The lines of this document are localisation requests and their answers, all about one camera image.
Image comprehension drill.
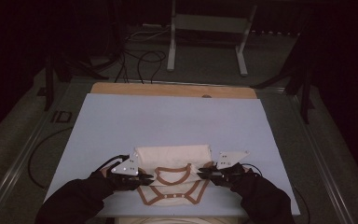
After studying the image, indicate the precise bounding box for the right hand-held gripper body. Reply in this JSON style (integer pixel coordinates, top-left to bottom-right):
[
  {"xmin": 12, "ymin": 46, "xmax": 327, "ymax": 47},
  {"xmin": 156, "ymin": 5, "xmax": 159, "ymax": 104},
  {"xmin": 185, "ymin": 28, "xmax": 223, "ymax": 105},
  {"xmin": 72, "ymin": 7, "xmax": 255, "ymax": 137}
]
[{"xmin": 213, "ymin": 150, "xmax": 250, "ymax": 188}]

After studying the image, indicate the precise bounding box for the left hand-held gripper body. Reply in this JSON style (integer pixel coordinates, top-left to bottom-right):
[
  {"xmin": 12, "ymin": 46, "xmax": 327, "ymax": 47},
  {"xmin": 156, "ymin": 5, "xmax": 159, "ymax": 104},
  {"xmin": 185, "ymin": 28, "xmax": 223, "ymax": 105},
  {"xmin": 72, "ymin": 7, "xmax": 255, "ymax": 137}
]
[{"xmin": 106, "ymin": 151, "xmax": 144, "ymax": 191}]

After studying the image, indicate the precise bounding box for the cream baby bodysuit brown trim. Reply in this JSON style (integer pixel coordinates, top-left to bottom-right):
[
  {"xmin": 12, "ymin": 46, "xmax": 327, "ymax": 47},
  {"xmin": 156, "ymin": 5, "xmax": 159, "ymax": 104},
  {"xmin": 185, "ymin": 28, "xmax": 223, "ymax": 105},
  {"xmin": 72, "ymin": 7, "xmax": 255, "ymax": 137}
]
[{"xmin": 134, "ymin": 144, "xmax": 214, "ymax": 207}]

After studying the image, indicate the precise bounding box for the person's left hand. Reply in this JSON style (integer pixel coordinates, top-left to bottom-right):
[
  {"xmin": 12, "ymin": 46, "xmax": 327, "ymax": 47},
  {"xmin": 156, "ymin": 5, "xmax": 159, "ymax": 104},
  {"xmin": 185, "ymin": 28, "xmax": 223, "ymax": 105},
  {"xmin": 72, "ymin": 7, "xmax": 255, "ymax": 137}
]
[{"xmin": 101, "ymin": 165, "xmax": 119, "ymax": 188}]

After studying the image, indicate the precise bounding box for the person's right hand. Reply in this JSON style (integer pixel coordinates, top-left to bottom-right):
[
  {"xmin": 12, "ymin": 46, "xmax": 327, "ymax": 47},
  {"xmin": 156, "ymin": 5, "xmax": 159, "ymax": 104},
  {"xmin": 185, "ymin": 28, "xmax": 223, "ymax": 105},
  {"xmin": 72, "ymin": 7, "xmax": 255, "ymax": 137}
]
[{"xmin": 232, "ymin": 166, "xmax": 257, "ymax": 188}]

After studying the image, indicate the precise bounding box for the light blue mat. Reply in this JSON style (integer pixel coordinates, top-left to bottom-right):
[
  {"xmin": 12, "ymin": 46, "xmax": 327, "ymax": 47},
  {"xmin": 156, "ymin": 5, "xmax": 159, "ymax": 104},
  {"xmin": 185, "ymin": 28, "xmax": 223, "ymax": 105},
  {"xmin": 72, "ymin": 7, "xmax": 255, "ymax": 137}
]
[{"xmin": 43, "ymin": 92, "xmax": 301, "ymax": 218}]

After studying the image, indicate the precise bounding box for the black tripod stand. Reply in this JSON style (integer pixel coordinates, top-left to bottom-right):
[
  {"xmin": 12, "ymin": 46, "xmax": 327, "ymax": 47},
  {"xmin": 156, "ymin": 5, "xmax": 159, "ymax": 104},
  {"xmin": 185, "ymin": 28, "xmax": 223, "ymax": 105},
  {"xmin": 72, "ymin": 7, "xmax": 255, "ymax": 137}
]
[
  {"xmin": 250, "ymin": 31, "xmax": 317, "ymax": 125},
  {"xmin": 36, "ymin": 50, "xmax": 110, "ymax": 112}
]

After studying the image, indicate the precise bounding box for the white power strip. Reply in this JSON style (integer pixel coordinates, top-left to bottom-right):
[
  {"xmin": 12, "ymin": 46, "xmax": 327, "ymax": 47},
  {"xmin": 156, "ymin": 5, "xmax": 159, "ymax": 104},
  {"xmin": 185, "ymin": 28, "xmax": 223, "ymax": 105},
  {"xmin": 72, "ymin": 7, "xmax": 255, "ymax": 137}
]
[{"xmin": 141, "ymin": 22, "xmax": 164, "ymax": 30}]

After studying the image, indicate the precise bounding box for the left hand-held gripper cable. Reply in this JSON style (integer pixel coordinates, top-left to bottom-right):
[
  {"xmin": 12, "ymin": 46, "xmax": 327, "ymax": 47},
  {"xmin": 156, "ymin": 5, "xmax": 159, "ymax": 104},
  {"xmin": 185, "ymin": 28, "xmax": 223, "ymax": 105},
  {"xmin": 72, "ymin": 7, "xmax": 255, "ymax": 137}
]
[{"xmin": 97, "ymin": 154, "xmax": 131, "ymax": 172}]

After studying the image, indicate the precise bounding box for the hand-held gripper cable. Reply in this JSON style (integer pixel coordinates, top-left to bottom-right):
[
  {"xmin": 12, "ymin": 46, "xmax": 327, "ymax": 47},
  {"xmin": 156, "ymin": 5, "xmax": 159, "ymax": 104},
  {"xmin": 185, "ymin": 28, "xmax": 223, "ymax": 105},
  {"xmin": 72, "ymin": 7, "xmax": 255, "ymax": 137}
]
[
  {"xmin": 97, "ymin": 154, "xmax": 131, "ymax": 172},
  {"xmin": 241, "ymin": 162, "xmax": 264, "ymax": 177}
]

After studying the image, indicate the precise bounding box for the right hand-held gripper cable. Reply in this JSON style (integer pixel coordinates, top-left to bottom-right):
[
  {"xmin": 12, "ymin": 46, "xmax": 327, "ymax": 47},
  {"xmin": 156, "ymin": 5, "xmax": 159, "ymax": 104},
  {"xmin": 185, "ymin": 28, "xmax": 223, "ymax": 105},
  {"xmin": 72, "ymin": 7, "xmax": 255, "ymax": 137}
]
[{"xmin": 241, "ymin": 162, "xmax": 264, "ymax": 177}]

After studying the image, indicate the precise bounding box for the thin black floor cable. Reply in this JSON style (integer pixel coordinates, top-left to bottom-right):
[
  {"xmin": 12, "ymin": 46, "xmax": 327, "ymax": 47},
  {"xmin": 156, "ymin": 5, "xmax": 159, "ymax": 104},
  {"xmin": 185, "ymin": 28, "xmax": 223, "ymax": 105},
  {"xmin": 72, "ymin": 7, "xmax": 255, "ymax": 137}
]
[{"xmin": 293, "ymin": 185, "xmax": 311, "ymax": 224}]

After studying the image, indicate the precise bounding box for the metal floor rail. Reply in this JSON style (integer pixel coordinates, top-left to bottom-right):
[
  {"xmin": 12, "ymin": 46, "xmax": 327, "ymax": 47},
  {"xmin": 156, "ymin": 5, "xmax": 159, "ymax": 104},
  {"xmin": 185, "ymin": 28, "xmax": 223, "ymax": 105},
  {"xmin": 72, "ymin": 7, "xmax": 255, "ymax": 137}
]
[
  {"xmin": 0, "ymin": 90, "xmax": 73, "ymax": 224},
  {"xmin": 287, "ymin": 92, "xmax": 357, "ymax": 224}
]

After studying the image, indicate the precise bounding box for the black curved floor cable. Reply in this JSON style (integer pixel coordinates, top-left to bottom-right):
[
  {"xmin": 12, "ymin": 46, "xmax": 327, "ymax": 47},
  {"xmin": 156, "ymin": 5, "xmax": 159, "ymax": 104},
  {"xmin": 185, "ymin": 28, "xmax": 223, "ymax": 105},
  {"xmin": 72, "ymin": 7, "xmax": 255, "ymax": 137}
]
[{"xmin": 27, "ymin": 126, "xmax": 75, "ymax": 190}]

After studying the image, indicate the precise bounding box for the black looped floor cable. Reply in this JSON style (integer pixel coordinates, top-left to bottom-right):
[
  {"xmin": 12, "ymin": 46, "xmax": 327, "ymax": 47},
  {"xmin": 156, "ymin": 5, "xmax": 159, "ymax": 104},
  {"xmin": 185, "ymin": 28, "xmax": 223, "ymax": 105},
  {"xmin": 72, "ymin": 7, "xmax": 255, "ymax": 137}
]
[{"xmin": 115, "ymin": 49, "xmax": 168, "ymax": 85}]

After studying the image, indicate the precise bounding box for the white metal stand frame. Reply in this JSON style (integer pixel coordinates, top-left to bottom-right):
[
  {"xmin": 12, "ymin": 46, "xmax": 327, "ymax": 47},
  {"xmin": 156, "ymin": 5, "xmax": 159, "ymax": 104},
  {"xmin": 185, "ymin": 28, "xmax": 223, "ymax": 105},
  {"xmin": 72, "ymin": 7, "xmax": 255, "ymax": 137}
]
[{"xmin": 166, "ymin": 0, "xmax": 258, "ymax": 77}]

